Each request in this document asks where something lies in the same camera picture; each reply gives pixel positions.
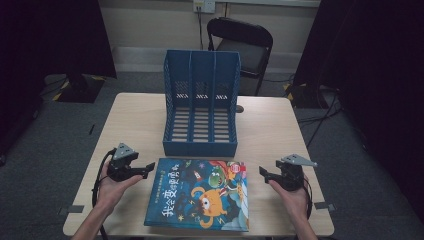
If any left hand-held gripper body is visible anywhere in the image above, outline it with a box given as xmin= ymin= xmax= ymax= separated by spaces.
xmin=106 ymin=142 xmax=136 ymax=183

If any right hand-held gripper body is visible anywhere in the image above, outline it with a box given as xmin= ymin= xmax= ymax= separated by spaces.
xmin=278 ymin=153 xmax=318 ymax=192

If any blue monster picture book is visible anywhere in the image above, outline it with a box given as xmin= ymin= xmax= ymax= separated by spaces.
xmin=143 ymin=157 xmax=250 ymax=233

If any blue plastic file rack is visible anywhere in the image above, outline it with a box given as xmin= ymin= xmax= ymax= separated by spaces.
xmin=162 ymin=49 xmax=242 ymax=158

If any person's right hand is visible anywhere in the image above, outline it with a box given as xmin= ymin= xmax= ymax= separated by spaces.
xmin=268 ymin=181 xmax=309 ymax=221

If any person's left hand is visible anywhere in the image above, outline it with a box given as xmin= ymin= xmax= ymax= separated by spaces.
xmin=96 ymin=164 xmax=144 ymax=214

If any grey tape piece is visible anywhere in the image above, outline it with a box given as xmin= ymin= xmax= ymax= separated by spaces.
xmin=313 ymin=201 xmax=337 ymax=213
xmin=58 ymin=204 xmax=85 ymax=216

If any black stand base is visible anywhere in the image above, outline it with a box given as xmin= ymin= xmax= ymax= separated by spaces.
xmin=283 ymin=81 xmax=329 ymax=109
xmin=51 ymin=73 xmax=107 ymax=104

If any black curtain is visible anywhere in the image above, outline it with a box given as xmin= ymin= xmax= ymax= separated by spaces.
xmin=293 ymin=0 xmax=424 ymax=214
xmin=0 ymin=0 xmax=118 ymax=161

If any black folding chair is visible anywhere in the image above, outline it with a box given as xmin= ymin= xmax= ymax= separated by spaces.
xmin=206 ymin=17 xmax=274 ymax=97

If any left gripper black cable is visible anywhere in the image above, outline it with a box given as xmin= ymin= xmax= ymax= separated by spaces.
xmin=91 ymin=149 xmax=118 ymax=240

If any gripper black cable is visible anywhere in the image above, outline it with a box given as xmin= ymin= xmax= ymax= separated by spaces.
xmin=91 ymin=149 xmax=118 ymax=240
xmin=302 ymin=176 xmax=314 ymax=221

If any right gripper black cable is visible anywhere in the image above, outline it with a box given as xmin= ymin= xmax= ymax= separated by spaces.
xmin=302 ymin=176 xmax=314 ymax=221

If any black floor cable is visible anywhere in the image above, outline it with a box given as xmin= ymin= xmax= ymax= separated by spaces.
xmin=296 ymin=88 xmax=344 ymax=149

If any black plug cable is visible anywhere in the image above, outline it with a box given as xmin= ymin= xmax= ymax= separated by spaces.
xmin=197 ymin=6 xmax=205 ymax=51

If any white wall socket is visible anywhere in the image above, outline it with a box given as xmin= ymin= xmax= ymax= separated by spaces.
xmin=193 ymin=0 xmax=216 ymax=14

